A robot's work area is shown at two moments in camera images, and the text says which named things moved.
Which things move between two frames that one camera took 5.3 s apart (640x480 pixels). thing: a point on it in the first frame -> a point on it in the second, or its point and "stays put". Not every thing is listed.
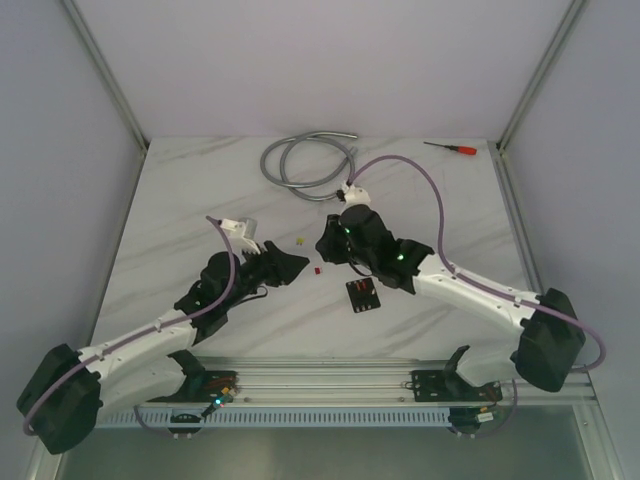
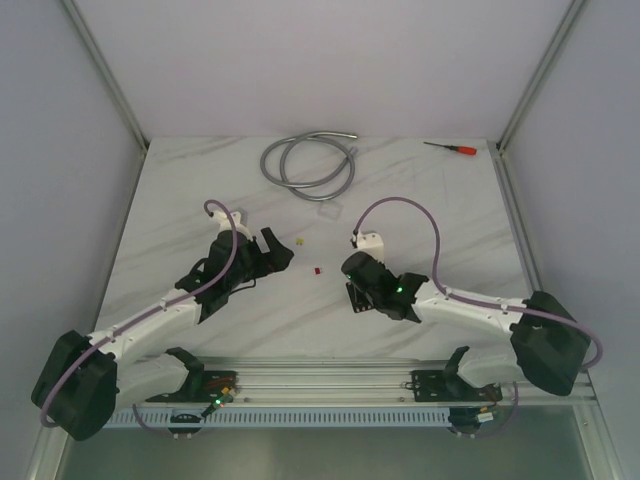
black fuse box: [363, 294] stays put
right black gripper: [327, 245] -> [381, 264]
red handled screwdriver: [458, 149] stays put
